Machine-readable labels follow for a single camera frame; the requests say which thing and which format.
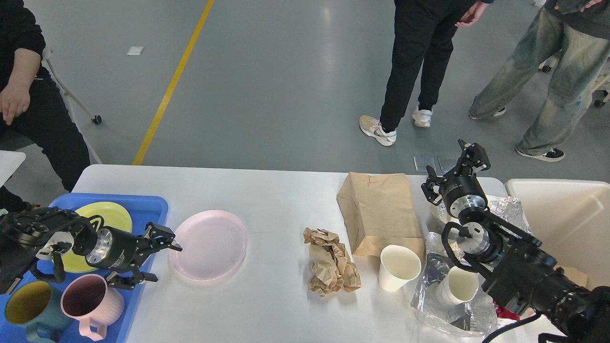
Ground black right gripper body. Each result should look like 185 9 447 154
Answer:
439 174 488 219

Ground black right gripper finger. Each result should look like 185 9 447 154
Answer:
421 165 448 206
456 139 491 177

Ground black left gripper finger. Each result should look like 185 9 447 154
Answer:
143 222 183 252
105 271 158 290

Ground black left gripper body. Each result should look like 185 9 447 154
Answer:
86 228 150 273

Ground pink ribbed mug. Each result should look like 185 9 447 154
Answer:
60 274 125 341

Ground pink plate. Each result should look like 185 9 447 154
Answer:
169 209 247 282

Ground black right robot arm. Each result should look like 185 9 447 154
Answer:
421 139 610 343

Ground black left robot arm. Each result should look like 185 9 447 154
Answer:
0 207 182 294

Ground seated person's hand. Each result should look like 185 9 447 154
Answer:
0 82 31 125

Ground metal floor plates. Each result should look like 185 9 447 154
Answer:
413 156 458 173

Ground blue plastic tray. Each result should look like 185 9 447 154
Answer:
0 193 169 343

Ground yellow plate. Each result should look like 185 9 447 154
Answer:
62 202 132 273

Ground crumpled aluminium foil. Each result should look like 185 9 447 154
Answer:
428 195 532 234

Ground brown paper bag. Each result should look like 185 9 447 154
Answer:
337 172 426 259

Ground teal mug yellow inside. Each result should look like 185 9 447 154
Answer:
4 282 74 343

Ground white paper cup in plastic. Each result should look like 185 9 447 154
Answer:
434 266 479 306

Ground beige plastic bin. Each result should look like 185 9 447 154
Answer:
505 179 610 289

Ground crumpled brown paper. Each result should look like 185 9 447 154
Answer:
303 227 362 297

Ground clear plastic wrap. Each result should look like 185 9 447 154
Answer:
410 232 498 337

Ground chair leg with caster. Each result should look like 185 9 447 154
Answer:
43 43 102 125

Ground person in black trousers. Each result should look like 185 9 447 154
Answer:
359 0 491 146

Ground white office chair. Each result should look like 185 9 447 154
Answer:
538 50 610 107

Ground person in black clothes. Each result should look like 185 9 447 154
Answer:
0 0 90 192

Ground person in faded jeans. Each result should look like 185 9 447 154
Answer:
468 0 610 162

